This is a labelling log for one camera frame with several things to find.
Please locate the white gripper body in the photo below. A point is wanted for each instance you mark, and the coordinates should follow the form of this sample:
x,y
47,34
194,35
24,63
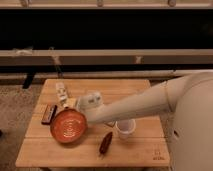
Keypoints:
x,y
89,101

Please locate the orange ceramic bowl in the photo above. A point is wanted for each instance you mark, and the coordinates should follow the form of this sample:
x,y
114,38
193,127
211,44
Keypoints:
x,y
68,126

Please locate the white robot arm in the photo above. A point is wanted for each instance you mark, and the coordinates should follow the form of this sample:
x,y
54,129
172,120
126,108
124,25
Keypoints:
x,y
188,98

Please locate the dark rectangular box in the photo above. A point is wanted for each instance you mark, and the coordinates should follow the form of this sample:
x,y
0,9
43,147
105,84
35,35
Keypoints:
x,y
49,114

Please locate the dark brown wooden spoon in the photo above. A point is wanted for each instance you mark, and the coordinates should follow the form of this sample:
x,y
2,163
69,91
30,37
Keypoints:
x,y
105,143

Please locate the white plastic cup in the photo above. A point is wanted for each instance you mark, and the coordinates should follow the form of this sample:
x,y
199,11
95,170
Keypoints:
x,y
125,128

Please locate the wooden table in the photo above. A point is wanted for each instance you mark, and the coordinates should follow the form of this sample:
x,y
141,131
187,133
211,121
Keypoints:
x,y
146,147

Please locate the grey horizontal rail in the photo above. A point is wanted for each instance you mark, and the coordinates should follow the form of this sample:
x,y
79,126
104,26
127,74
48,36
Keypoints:
x,y
105,57

